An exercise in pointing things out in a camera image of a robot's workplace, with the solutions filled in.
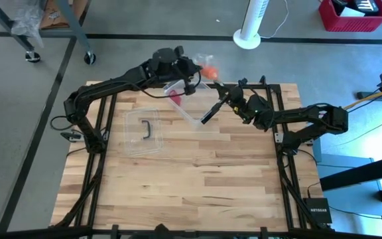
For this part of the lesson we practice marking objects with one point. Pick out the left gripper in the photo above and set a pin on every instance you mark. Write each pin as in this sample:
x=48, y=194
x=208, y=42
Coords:
x=167, y=68

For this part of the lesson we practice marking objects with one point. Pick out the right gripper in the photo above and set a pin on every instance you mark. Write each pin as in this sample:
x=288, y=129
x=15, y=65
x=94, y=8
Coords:
x=239, y=101

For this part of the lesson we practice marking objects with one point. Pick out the orange bandage roll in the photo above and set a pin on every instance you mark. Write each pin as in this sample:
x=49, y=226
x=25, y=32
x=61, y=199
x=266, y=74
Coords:
x=209, y=72

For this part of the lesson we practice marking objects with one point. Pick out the clear plastic storage box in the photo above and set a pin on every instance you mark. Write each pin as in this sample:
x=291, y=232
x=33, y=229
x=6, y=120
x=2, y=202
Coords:
x=194, y=111

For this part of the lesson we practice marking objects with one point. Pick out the red elastic bandage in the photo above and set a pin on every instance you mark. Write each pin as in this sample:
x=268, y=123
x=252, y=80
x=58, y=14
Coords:
x=176, y=99

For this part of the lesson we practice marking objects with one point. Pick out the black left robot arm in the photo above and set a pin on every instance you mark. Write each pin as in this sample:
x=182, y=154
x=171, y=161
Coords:
x=111, y=84

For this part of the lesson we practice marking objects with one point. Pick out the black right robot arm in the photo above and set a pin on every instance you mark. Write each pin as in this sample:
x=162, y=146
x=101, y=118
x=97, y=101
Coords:
x=293, y=116

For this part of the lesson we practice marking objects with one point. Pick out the white tower fan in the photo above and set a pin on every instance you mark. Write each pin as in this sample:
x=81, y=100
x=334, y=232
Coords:
x=246, y=40

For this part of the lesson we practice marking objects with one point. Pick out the silver mounting plate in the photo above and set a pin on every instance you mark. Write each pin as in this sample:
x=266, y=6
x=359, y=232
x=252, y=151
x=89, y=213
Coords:
x=278, y=137

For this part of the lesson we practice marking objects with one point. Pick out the black cart caster wheel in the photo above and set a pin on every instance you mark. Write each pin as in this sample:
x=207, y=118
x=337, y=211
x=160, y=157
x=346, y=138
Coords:
x=32, y=57
x=89, y=58

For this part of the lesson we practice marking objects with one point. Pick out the grey metal rolling cart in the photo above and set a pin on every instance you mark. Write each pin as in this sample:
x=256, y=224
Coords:
x=73, y=23

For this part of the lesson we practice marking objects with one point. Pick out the red plastic crate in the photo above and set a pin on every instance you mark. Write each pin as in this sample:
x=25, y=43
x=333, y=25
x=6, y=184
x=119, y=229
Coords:
x=353, y=23

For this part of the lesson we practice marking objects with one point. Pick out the brown cardboard sheet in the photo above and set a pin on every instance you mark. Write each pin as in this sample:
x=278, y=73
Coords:
x=50, y=18

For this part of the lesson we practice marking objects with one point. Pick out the black metal stand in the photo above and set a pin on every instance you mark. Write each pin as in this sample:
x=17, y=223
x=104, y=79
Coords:
x=360, y=171

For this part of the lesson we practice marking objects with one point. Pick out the black device with white stripes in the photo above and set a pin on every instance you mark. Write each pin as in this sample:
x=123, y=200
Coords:
x=365, y=5

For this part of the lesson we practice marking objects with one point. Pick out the crumpled clear plastic wrap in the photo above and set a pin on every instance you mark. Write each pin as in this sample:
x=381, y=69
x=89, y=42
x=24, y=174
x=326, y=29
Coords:
x=28, y=20

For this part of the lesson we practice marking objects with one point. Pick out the black crossbar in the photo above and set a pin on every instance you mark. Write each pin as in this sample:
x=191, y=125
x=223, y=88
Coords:
x=28, y=233

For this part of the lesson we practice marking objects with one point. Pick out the black metal table frame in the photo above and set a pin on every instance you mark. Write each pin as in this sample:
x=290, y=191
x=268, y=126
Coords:
x=138, y=86

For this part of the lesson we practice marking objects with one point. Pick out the black Netgear network switch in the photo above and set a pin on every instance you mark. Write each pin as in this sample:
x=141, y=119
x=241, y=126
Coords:
x=317, y=210

